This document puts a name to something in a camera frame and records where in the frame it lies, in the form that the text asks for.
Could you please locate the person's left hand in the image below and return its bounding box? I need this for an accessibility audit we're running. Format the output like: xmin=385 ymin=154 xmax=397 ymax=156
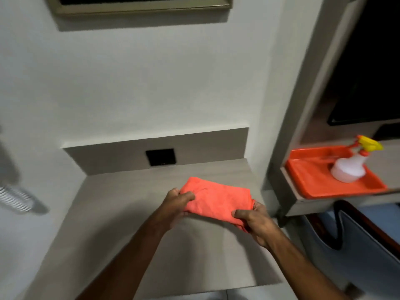
xmin=156 ymin=187 xmax=196 ymax=232

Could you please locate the orange cloth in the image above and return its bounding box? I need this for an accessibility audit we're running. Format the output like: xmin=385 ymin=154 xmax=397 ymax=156
xmin=180 ymin=176 xmax=255 ymax=233

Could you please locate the white spray bottle yellow trigger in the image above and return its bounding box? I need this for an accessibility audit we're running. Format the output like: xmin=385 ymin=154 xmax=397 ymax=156
xmin=330 ymin=135 xmax=384 ymax=184

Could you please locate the blue upholstered chair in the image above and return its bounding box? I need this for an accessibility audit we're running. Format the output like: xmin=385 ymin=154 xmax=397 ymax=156
xmin=300 ymin=200 xmax=400 ymax=300

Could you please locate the person's right hand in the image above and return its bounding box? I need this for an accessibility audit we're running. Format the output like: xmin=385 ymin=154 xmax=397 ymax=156
xmin=231 ymin=201 xmax=282 ymax=249

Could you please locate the person's right forearm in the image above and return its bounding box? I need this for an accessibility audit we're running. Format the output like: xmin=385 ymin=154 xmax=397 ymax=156
xmin=265 ymin=231 xmax=350 ymax=300

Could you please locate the black television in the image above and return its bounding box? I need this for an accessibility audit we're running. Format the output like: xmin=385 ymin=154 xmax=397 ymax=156
xmin=326 ymin=0 xmax=400 ymax=141

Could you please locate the grey wooden desk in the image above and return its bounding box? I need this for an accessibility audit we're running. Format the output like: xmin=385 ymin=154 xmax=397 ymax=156
xmin=267 ymin=0 xmax=400 ymax=218

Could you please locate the person's left forearm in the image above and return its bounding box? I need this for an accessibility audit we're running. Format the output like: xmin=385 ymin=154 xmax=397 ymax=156
xmin=75 ymin=215 xmax=169 ymax=300

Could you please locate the orange plastic tray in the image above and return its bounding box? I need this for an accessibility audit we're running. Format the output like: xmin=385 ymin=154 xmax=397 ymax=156
xmin=285 ymin=145 xmax=388 ymax=200

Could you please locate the grey backsplash panel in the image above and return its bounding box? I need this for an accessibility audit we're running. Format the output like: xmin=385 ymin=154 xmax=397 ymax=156
xmin=62 ymin=127 xmax=250 ymax=176

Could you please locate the black wall socket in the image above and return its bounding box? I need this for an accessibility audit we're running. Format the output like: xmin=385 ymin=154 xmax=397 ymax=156
xmin=145 ymin=148 xmax=177 ymax=167

